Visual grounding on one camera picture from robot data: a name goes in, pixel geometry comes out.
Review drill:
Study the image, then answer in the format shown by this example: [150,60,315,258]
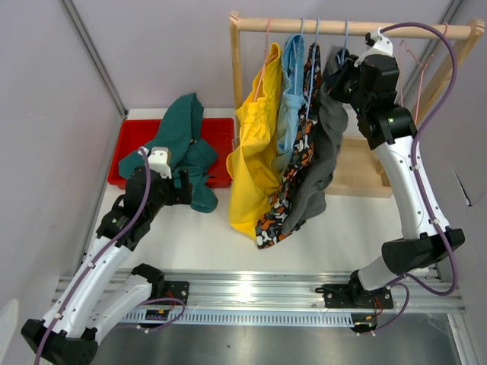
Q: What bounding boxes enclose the white slotted cable duct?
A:
[121,308,358,328]

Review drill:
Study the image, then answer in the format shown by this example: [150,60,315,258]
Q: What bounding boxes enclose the grey shorts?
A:
[280,47,349,236]

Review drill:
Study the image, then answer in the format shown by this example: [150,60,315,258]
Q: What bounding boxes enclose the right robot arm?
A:
[326,55,465,307]

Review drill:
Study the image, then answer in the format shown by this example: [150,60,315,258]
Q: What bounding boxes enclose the pink hanger under yellow shorts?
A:
[253,17,273,102]

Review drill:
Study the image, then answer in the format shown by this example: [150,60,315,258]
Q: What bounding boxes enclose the dark green shorts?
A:
[140,93,218,213]

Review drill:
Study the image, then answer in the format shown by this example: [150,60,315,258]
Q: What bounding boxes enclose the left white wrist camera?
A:
[148,147,172,179]

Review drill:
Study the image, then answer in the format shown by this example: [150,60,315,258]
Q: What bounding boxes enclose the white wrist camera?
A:
[354,27,393,68]
[148,147,172,179]

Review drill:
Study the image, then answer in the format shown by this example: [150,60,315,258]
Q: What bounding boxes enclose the blue hanger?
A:
[336,19,349,66]
[305,18,320,119]
[291,17,304,94]

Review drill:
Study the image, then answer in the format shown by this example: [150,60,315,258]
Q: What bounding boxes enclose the wooden clothes rack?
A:
[229,11,485,198]

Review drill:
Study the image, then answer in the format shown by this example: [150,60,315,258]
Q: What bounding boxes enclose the blue hanger under camouflage shorts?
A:
[305,18,320,119]

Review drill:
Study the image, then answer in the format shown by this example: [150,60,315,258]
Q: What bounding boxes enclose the light blue shorts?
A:
[272,34,306,173]

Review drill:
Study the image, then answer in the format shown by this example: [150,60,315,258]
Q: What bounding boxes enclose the camouflage patterned shorts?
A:
[256,44,321,249]

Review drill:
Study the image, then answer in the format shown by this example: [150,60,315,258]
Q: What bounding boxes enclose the yellow shorts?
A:
[226,43,282,240]

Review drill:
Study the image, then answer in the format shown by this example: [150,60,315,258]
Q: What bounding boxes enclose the red plastic bin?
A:
[107,117,234,190]

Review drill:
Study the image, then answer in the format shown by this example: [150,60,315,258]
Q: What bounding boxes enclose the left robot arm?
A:
[21,167,192,364]

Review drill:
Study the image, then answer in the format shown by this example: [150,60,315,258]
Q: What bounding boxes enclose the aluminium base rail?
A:
[49,268,467,313]

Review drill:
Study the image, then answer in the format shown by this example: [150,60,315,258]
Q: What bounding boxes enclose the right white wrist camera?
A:
[354,27,393,68]

